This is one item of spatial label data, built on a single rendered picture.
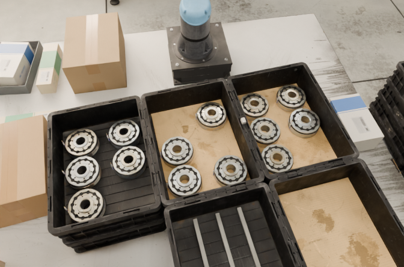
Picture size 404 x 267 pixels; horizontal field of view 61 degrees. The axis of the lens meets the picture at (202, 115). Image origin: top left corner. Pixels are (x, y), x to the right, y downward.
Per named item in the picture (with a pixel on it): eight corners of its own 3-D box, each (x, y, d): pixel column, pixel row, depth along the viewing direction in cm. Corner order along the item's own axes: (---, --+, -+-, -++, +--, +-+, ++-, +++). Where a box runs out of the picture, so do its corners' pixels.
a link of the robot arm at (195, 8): (180, 39, 133) (178, 12, 121) (180, 16, 140) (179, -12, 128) (210, 39, 133) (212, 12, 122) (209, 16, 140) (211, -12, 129)
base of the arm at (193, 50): (178, 33, 148) (177, 15, 140) (213, 34, 148) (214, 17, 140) (176, 59, 140) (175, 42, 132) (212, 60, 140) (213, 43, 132)
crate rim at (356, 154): (225, 81, 120) (225, 76, 118) (303, 65, 124) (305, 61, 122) (265, 183, 98) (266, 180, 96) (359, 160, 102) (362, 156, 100)
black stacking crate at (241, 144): (145, 115, 123) (140, 95, 114) (223, 98, 128) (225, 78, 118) (166, 220, 102) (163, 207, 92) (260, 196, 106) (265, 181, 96)
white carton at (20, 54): (11, 56, 155) (1, 41, 147) (36, 57, 155) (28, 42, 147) (-6, 91, 143) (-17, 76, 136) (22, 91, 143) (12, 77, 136)
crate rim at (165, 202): (140, 98, 116) (139, 94, 114) (225, 81, 120) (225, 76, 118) (163, 210, 94) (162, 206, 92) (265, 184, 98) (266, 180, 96)
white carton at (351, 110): (323, 111, 138) (329, 98, 130) (350, 106, 139) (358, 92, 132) (344, 154, 127) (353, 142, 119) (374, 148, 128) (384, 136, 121)
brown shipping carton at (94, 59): (77, 44, 160) (66, 17, 147) (124, 39, 162) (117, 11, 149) (74, 94, 143) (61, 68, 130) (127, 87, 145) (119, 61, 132)
